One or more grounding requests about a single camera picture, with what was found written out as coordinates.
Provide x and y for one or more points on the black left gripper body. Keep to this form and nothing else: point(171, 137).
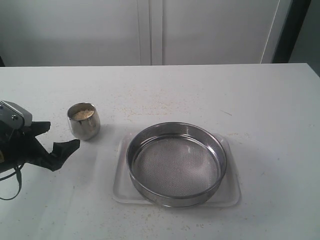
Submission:
point(13, 146)

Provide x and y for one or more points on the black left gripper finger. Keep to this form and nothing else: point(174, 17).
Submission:
point(54, 160)
point(35, 129)

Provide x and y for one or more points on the stainless steel cup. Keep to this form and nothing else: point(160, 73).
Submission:
point(84, 129)

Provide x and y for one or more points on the yellow and white grain mixture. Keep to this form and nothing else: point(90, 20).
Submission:
point(82, 115)

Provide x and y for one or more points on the round steel mesh sieve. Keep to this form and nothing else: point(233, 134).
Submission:
point(176, 164)

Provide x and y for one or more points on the clear plastic tray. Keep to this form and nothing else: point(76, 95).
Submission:
point(228, 194)

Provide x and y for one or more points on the white cabinet doors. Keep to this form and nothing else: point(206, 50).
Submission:
point(140, 32)

